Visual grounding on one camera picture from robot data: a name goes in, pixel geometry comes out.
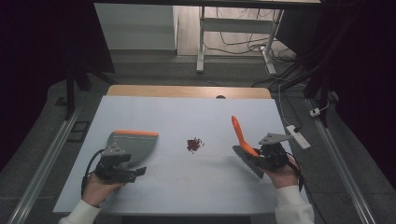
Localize black floor cables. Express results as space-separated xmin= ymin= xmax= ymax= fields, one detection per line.
xmin=204 ymin=7 xmax=298 ymax=64

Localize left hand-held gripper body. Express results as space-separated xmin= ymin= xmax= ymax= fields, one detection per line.
xmin=94 ymin=144 xmax=132 ymax=184

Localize wooden table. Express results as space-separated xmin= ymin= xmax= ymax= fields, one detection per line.
xmin=106 ymin=84 xmax=273 ymax=100

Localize person's right hand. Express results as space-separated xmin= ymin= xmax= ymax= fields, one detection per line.
xmin=261 ymin=155 xmax=300 ymax=189

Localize person's left hand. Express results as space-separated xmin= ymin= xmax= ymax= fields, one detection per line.
xmin=81 ymin=173 xmax=124 ymax=207

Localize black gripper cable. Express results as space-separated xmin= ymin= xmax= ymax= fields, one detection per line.
xmin=288 ymin=151 xmax=305 ymax=192
xmin=80 ymin=148 xmax=106 ymax=198

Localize white power strip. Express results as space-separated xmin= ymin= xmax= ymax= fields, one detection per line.
xmin=286 ymin=124 xmax=312 ymax=150

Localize white table frame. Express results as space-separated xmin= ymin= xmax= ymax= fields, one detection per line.
xmin=195 ymin=6 xmax=285 ymax=76

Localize pile of red beans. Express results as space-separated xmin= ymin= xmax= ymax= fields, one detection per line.
xmin=186 ymin=136 xmax=205 ymax=154

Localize white cabinet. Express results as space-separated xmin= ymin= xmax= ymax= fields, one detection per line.
xmin=93 ymin=3 xmax=179 ymax=51

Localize white table cover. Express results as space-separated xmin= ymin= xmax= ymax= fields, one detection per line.
xmin=52 ymin=95 xmax=310 ymax=217

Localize grey dustpan with orange edge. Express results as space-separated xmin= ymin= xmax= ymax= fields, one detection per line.
xmin=105 ymin=129 xmax=160 ymax=166

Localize orange-handled grey brush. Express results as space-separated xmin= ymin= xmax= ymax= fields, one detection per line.
xmin=231 ymin=115 xmax=265 ymax=179

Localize dark curtain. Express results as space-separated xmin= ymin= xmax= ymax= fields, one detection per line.
xmin=0 ymin=0 xmax=116 ymax=173
xmin=320 ymin=0 xmax=396 ymax=189

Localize metal floor rail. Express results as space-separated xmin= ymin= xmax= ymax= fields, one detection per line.
xmin=7 ymin=105 xmax=84 ymax=224
xmin=305 ymin=98 xmax=378 ymax=224

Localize black floor plate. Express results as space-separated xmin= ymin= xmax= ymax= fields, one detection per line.
xmin=67 ymin=120 xmax=92 ymax=144

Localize black metal stand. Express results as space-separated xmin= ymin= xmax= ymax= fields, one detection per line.
xmin=63 ymin=46 xmax=117 ymax=121

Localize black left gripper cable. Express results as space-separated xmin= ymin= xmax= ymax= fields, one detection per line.
xmin=80 ymin=148 xmax=106 ymax=198

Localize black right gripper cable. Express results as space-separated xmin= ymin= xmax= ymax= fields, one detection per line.
xmin=288 ymin=151 xmax=305 ymax=192

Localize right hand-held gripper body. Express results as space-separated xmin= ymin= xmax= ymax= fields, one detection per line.
xmin=259 ymin=133 xmax=293 ymax=171

